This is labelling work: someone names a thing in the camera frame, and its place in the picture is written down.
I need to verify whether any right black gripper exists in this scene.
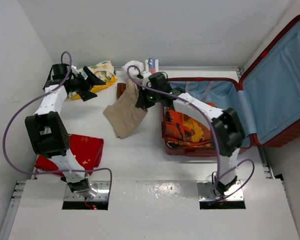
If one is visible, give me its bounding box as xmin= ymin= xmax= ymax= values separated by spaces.
xmin=137 ymin=83 xmax=162 ymax=109

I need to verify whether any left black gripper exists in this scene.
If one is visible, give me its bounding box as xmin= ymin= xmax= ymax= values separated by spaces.
xmin=69 ymin=66 xmax=106 ymax=101

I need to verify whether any beige shirt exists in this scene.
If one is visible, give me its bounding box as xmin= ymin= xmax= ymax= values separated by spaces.
xmin=103 ymin=79 xmax=148 ymax=139

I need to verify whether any white drawstring bag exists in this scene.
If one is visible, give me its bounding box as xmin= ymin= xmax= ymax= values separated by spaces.
xmin=121 ymin=60 xmax=145 ymax=79

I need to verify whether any white blue toiletry case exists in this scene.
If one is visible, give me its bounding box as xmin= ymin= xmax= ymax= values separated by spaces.
xmin=144 ymin=58 xmax=159 ymax=74

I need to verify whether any orange camouflage garment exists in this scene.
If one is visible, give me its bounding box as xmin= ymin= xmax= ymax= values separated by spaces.
xmin=164 ymin=108 xmax=212 ymax=148

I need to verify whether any red patterned towel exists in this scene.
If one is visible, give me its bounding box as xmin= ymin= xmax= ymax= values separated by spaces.
xmin=34 ymin=134 xmax=104 ymax=172

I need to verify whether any red suitcase blue lining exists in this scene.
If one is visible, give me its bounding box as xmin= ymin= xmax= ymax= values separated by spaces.
xmin=169 ymin=15 xmax=300 ymax=151

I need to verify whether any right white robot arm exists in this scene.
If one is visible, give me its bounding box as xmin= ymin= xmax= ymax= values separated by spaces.
xmin=136 ymin=71 xmax=245 ymax=197

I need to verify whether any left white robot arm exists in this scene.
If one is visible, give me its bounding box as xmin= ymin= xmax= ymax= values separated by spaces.
xmin=25 ymin=63 xmax=105 ymax=200

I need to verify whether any yellow white patterned cloth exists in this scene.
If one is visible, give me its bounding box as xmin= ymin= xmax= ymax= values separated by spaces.
xmin=67 ymin=60 xmax=118 ymax=101

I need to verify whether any brown folded cloth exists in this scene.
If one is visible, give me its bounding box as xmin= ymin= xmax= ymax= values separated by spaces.
xmin=116 ymin=83 xmax=127 ymax=99

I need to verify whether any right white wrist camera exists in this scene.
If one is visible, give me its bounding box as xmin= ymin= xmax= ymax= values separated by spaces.
xmin=140 ymin=71 xmax=152 ymax=86

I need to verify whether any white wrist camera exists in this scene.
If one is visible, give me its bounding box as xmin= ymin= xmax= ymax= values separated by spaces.
xmin=140 ymin=71 xmax=152 ymax=86
xmin=71 ymin=65 xmax=84 ymax=76

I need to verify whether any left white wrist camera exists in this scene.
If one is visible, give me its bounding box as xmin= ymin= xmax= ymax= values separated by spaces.
xmin=71 ymin=65 xmax=84 ymax=76

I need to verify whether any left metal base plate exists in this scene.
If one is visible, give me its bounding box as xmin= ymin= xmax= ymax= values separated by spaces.
xmin=64 ymin=180 xmax=110 ymax=202

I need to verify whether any metal base plate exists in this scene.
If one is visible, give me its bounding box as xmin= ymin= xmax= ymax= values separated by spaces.
xmin=197 ymin=181 xmax=244 ymax=203
xmin=64 ymin=180 xmax=110 ymax=202

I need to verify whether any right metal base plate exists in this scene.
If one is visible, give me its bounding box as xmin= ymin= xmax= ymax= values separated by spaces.
xmin=197 ymin=181 xmax=244 ymax=203

